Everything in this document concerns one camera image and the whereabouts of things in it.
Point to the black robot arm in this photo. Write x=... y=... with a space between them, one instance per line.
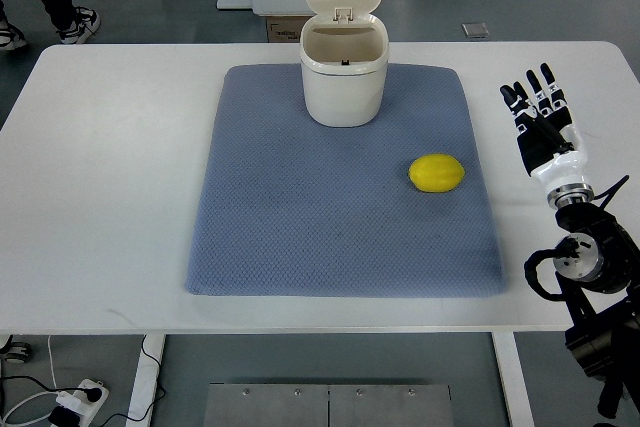
x=594 y=271

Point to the blue textured mat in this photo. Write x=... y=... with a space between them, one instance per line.
x=290 y=207

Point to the white power strip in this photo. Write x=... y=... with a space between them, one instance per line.
x=86 y=399

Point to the caster wheel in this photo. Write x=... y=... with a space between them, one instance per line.
x=14 y=351

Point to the grey floor outlet cover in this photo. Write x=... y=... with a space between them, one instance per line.
x=475 y=30

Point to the yellow lemon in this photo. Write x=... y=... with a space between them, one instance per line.
x=436 y=173

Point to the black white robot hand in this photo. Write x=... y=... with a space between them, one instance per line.
x=551 y=147

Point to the right white table leg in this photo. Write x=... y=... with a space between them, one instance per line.
x=512 y=380

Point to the metal floor plate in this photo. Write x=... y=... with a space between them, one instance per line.
x=328 y=405

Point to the white trash can open lid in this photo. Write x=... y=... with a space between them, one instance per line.
x=344 y=51

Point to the white table leg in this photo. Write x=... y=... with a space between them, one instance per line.
x=512 y=380
x=145 y=387

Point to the cardboard box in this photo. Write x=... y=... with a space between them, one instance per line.
x=284 y=29

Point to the left white table leg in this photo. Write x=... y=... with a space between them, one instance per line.
x=145 y=387

